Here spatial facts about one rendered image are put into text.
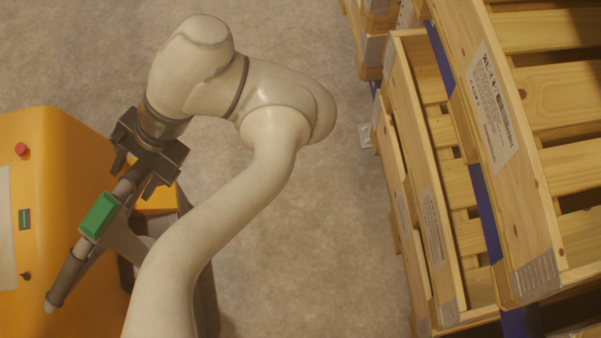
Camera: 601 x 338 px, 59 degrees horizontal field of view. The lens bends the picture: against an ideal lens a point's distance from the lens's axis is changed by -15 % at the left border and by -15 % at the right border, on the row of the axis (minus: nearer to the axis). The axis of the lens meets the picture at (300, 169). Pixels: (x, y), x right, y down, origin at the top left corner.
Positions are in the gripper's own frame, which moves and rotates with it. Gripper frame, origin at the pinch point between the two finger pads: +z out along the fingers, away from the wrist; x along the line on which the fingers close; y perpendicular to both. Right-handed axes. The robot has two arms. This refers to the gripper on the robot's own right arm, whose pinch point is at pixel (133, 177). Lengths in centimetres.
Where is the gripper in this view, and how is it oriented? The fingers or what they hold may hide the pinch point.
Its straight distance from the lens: 112.2
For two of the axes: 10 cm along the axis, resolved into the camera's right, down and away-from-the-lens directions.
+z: -4.7, 5.5, 6.9
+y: -3.7, 5.9, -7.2
